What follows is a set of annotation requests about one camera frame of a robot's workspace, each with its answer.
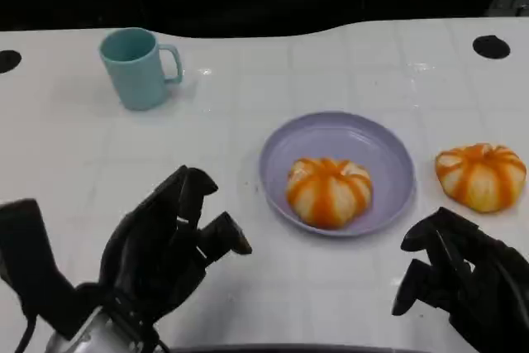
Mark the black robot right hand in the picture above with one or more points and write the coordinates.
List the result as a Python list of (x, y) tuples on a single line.
[(483, 282)]

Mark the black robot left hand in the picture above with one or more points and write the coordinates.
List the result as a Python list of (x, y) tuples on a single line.
[(149, 258)]

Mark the orange white toy bread roll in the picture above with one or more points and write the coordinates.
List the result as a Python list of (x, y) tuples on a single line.
[(479, 179), (328, 196)]

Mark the pale green mug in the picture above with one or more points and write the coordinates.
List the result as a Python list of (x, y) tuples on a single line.
[(136, 80)]

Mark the lilac plate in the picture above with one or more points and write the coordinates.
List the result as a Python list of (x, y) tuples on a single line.
[(330, 138)]

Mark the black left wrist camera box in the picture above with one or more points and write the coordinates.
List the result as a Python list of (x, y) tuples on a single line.
[(25, 237)]

